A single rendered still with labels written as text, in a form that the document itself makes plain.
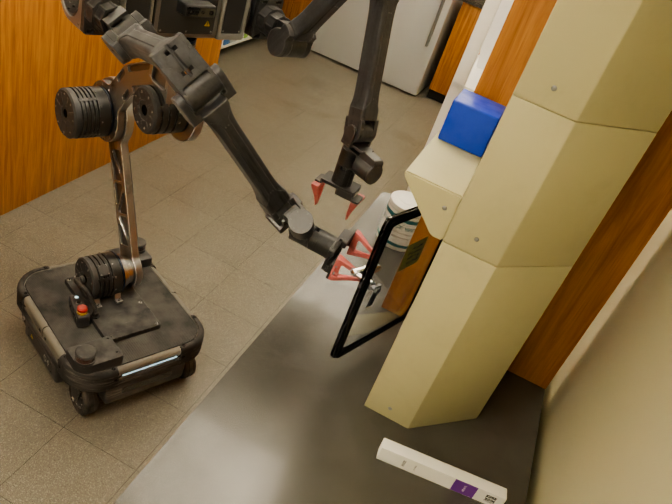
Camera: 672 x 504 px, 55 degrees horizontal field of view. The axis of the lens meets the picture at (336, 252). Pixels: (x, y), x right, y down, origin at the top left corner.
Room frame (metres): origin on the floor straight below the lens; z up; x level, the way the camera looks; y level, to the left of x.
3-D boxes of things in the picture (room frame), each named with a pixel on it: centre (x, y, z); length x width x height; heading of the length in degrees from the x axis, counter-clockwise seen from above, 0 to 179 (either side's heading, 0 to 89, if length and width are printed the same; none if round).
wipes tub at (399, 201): (1.81, -0.17, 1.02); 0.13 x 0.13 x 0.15
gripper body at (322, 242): (1.26, 0.03, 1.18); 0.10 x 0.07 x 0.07; 170
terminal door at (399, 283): (1.24, -0.15, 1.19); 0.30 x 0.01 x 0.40; 148
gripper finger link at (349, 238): (1.29, -0.05, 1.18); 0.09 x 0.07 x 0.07; 80
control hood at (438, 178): (1.23, -0.16, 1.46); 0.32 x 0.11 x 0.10; 169
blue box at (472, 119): (1.33, -0.17, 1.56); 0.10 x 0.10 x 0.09; 79
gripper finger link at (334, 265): (1.22, -0.04, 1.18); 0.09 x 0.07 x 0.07; 80
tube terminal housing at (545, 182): (1.19, -0.33, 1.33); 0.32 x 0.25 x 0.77; 169
